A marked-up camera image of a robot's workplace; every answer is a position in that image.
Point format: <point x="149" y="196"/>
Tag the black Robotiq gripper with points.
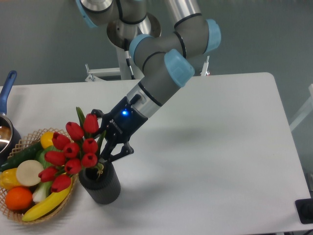
<point x="120" y="123"/>

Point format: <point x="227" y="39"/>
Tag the red tulip bouquet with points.
<point x="80" y="151"/>

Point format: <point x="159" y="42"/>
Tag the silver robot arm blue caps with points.
<point x="162" y="60"/>

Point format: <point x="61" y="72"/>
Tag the dark grey ribbed vase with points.
<point x="104" y="188"/>

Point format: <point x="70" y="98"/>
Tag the yellow lemon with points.
<point x="46" y="139"/>

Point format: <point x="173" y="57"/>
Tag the woven wicker basket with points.
<point x="25" y="142"/>

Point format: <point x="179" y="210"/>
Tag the green cucumber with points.
<point x="28" y="153"/>

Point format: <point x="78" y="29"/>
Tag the yellow banana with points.
<point x="51" y="204"/>

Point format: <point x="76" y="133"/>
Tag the green bok choy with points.
<point x="43" y="189"/>

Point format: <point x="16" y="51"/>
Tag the beige round radish slice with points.
<point x="28" y="171"/>

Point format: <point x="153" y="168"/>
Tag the yellow bell pepper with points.
<point x="8" y="179"/>

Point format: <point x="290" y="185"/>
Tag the orange fruit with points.
<point x="18" y="198"/>

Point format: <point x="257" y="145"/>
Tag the black device at table edge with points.
<point x="305" y="210"/>

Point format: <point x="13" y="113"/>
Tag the blue handled saucepan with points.
<point x="9" y="136"/>

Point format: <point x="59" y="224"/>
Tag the white frame at right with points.
<point x="303" y="111"/>

